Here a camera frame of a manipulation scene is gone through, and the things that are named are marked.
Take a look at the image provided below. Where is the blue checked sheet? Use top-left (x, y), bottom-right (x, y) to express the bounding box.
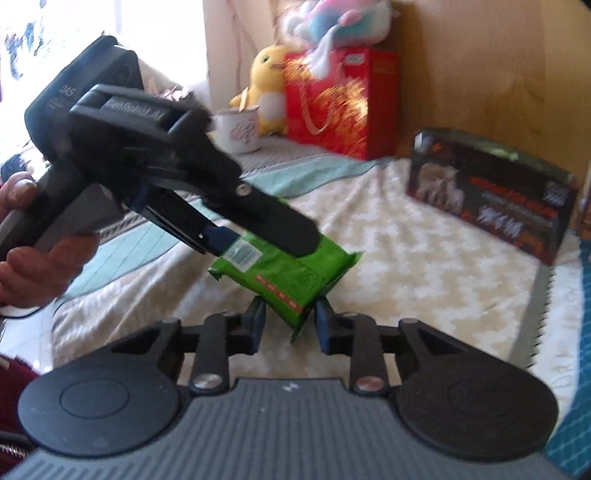
top-left (546, 240), bottom-right (590, 479)

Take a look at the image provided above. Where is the pastel rainbow plush toy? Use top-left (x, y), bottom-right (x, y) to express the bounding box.
top-left (280, 0), bottom-right (400, 80)

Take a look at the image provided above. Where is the yellow duck plush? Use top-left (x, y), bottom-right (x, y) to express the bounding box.
top-left (229, 44), bottom-right (290, 136)

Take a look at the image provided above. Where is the person's left hand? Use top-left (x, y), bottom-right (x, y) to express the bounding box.
top-left (1, 172), bottom-right (99, 309)

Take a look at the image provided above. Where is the red gift bag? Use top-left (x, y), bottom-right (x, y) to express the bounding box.
top-left (284, 47), bottom-right (401, 160)

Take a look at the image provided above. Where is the patterned bed quilt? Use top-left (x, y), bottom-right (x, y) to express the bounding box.
top-left (0, 135), bottom-right (591, 416)

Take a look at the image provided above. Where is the white enamel mug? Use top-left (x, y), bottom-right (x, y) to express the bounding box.
top-left (213, 106), bottom-right (260, 155)

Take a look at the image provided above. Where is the wooden headboard panel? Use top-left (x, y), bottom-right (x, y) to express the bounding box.
top-left (390, 1), bottom-right (590, 180)

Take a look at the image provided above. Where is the black sheep-print box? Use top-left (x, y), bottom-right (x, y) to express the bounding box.
top-left (407, 128), bottom-right (579, 265)

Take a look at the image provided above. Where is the green snack packet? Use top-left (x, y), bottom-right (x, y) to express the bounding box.
top-left (209, 232), bottom-right (362, 338)

